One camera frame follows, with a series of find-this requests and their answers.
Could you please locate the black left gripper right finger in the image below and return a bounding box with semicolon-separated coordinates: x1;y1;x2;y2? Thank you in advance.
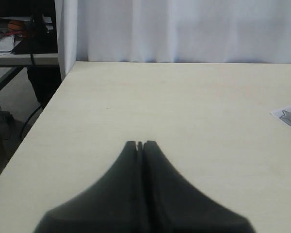
142;141;255;233

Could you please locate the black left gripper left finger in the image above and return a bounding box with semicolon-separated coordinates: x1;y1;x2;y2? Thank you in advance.
35;141;146;233

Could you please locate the paper game board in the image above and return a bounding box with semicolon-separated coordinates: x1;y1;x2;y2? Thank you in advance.
270;106;291;127

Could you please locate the grey side table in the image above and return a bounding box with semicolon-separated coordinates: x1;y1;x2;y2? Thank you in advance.
0;53;59;91

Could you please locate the black box on table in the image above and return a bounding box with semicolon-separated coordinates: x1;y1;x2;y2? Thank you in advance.
13;13;58;54

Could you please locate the white curtain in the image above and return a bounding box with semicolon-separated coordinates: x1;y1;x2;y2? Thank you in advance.
55;0;291;75

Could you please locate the white papers stack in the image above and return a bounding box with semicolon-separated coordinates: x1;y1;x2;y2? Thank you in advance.
0;35;21;56

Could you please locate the orange ball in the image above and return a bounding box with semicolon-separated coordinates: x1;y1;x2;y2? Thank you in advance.
8;20;26;32

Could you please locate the black floor cable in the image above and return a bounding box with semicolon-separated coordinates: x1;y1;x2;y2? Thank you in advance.
19;105;43;139

